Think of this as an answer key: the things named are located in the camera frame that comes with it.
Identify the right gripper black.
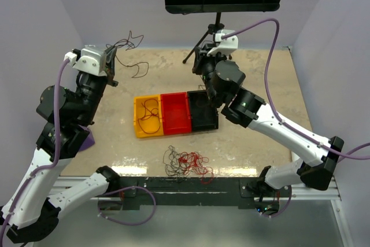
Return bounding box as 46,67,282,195
192,43,228,104

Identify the thin black wire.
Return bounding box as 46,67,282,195
106,30,150,79

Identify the brown wire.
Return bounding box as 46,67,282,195
192,84,216,120

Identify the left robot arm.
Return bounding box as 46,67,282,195
1,46,120,245

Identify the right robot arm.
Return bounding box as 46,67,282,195
192,43,344,197

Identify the black plastic bin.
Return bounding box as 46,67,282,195
187,90,219,132

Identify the red plastic bin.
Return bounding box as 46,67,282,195
161,92,191,135

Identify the yellow plastic bin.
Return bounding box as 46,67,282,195
134,94,164,138

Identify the purple holder block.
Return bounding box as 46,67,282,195
79,127,95,152

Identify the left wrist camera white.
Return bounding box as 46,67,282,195
64,45,108,77

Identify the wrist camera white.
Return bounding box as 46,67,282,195
207,29,239,57
64,45,108,77

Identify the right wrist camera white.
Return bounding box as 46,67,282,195
207,29,239,57

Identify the red wire tangle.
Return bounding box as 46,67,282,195
177,151,214,185

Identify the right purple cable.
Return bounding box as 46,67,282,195
224,18,370,218

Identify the purple cable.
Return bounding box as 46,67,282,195
0,58,157,242
224,18,370,218

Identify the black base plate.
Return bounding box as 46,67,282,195
108,176,276,210

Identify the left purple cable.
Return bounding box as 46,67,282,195
0,58,157,242

